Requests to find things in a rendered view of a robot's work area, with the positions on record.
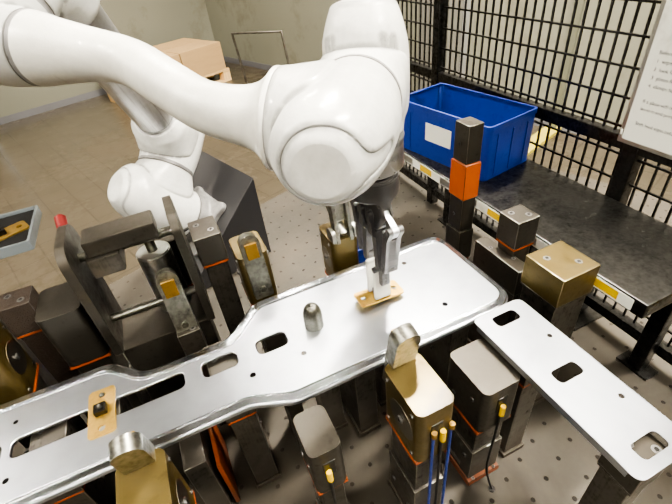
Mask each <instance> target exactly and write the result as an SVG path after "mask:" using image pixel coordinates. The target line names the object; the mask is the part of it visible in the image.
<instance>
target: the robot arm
mask: <svg viewBox="0 0 672 504"><path fill-rule="evenodd" d="M322 52H323V56H322V58H321V59H320V60H319V61H313V62H306V63H299V64H290V65H275V66H273V67H272V68H271V69H270V70H269V72H268V73H267V75H266V76H265V77H264V78H263V79H261V80H260V81H258V82H255V83H252V84H243V85H235V84H225V83H219V82H214V81H211V80H208V79H206V78H204V77H202V76H200V75H198V74H196V73H195V72H193V71H191V70H190V69H188V68H187V67H185V66H183V65H182V64H180V63H178V62H177V61H175V60H174V59H172V58H170V57H169V56H167V55H165V54H164V53H162V52H161V51H159V50H157V49H156V48H154V47H152V46H150V45H148V44H146V43H144V42H142V41H140V40H137V39H135V38H132V37H129V36H126V35H123V34H120V33H119V31H118V30H117V28H116V27H115V25H114V24H113V22H112V21H111V20H110V18H109V17H108V15H107V14H106V12H105V11H104V10H103V8H102V7H101V5H100V0H0V85H4V86H12V87H52V86H59V85H67V84H77V83H89V82H98V83H99V85H100V86H101V87H102V88H103V89H104V90H105V91H106V92H107V93H108V94H109V95H110V97H111V98H112V99H113V100H114V101H115V102H116V103H117V104H118V105H119V106H120V107H121V109H122V110H123V111H124V112H125V113H126V114H127V115H128V116H129V117H130V118H131V128H132V132H133V134H134V136H135V138H136V141H137V144H138V148H139V149H140V153H139V157H138V161H137V162H136V163H135V164H128V165H125V166H123V167H121V168H120V169H119V170H118V171H117V172H116V173H115V174H114V175H113V176H112V178H111V180H110V182H109V185H108V190H107V195H108V199H109V201H110V203H111V205H112V207H113V208H114V209H115V210H116V211H117V212H118V213H119V214H120V215H121V216H123V217H126V216H129V215H133V214H136V213H140V212H143V211H146V210H151V211H152V213H153V216H154V218H155V220H156V223H157V228H158V229H160V228H164V227H167V226H169V223H168V220H167V217H166V214H165V210H164V206H163V202H162V198H161V197H164V196H167V195H170V197H171V199H172V201H173V204H174V206H175V209H176V211H177V214H178V216H179V219H180V222H181V224H182V227H183V229H185V228H186V227H188V225H187V223H188V222H192V221H195V220H198V219H201V218H204V217H208V216H211V215H213V216H214V219H215V221H216V223H217V221H218V220H219V218H220V216H221V215H222V214H223V213H224V211H225V210H226V204H225V203H223V202H218V201H217V200H215V199H214V198H212V197H211V196H210V195H208V194H207V193H205V192H204V190H203V188H201V187H199V186H197V187H195V189H194V190H193V180H192V178H193V175H194V172H195V169H196V167H197V164H198V161H199V158H200V154H201V150H202V146H203V142H204V137H205V135H208V136H211V137H213V138H216V139H219V140H223V141H226V142H229V143H233V144H236V145H239V146H242V147H245V148H248V149H250V150H252V151H253V152H255V153H256V154H257V155H258V156H259V158H260V159H261V161H262V163H263V165H264V166H265V168H266V169H268V170H270V171H274V172H275V174H276V176H277V177H278V179H279V180H280V182H281V183H282V184H283V185H284V187H285V188H286V189H287V190H288V191H289V192H290V193H291V194H293V195H294V196H295V197H297V198H298V199H300V200H302V201H304V202H307V203H309V204H313V205H318V206H333V205H338V204H343V203H345V202H348V201H350V203H351V207H352V211H353V217H354V223H355V229H356V235H357V241H358V247H359V249H360V250H362V249H363V255H364V257H365V258H366V260H365V261H366V275H367V289H368V291H369V292H371V291H372V288H374V299H375V300H378V299H381V298H383V297H386V296H388V295H390V294H391V285H390V272H393V271H395V270H398V261H399V252H400V242H401V236H402V235H403V233H404V227H403V226H402V225H401V224H400V225H398V226H397V225H396V224H395V222H394V220H393V219H392V218H393V215H394V213H393V209H392V204H391V203H392V201H393V199H394V198H395V197H396V196H397V194H398V192H399V171H400V170H401V168H402V167H403V164H404V120H405V116H406V113H407V110H408V105H409V95H410V61H409V44H408V37H407V33H406V28H405V24H404V20H403V17H402V14H401V11H400V8H399V6H398V3H397V2H396V1H395V0H341V1H339V2H337V3H334V4H333V5H331V7H330V9H329V12H328V15H327V19H326V24H325V28H324V34H323V40H322Z"/></svg>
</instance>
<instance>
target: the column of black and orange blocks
mask: <svg viewBox="0 0 672 504"><path fill-rule="evenodd" d="M483 130H484V122H482V121H480V120H478V119H475V118H473V117H471V116H469V117H466V118H462V119H459V120H456V125H455V139H454V152H453V158H452V159H451V170H450V183H449V192H450V205H449V218H448V223H447V225H446V239H445V242H447V243H448V244H450V245H451V246H452V247H454V248H455V249H456V250H457V251H459V252H460V253H461V254H462V255H463V256H465V257H466V258H467V259H468V258H469V256H470V254H471V245H472V237H473V228H472V224H473V215H474V207H475V198H476V196H478V187H479V179H480V171H481V161H480V156H481V147H482V139H483Z"/></svg>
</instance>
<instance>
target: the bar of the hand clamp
mask: <svg viewBox="0 0 672 504"><path fill-rule="evenodd" d="M327 209H328V214H329V220H330V225H331V228H332V229H333V230H334V231H335V234H336V238H337V245H339V244H341V240H340V234H339V229H338V223H337V221H340V220H344V226H345V228H347V229H348V232H347V235H348V236H349V237H350V240H353V239H354V235H353V229H352V223H351V217H350V210H349V204H348V202H345V203H343V204H338V205H333V206H327Z"/></svg>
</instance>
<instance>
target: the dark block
mask: <svg viewBox="0 0 672 504"><path fill-rule="evenodd" d="M187 225H188V228H189V231H190V234H191V237H192V240H193V243H194V246H195V248H196V251H197V254H198V256H199V259H200V262H201V264H202V266H203V268H204V269H205V268H206V271H207V274H208V276H209V279H210V282H211V284H212V287H213V290H214V292H215V295H216V298H217V300H218V303H219V306H220V308H221V311H222V314H223V316H224V319H225V322H226V324H227V327H228V330H229V332H230V335H231V334H232V333H233V332H234V330H235V329H236V328H237V326H238V325H239V323H240V322H241V320H242V319H243V317H244V316H245V312H244V309H243V306H242V303H241V300H240V297H239V294H238V291H237V288H236V285H235V282H234V279H233V276H232V273H231V270H230V267H229V264H228V261H229V258H228V257H229V256H228V253H227V250H226V247H225V244H224V241H223V238H222V235H221V232H220V230H219V228H218V225H217V223H216V221H215V219H214V216H213V215H211V216H208V217H204V218H201V219H198V220H195V221H192V222H188V223H187ZM230 335H229V336H230Z"/></svg>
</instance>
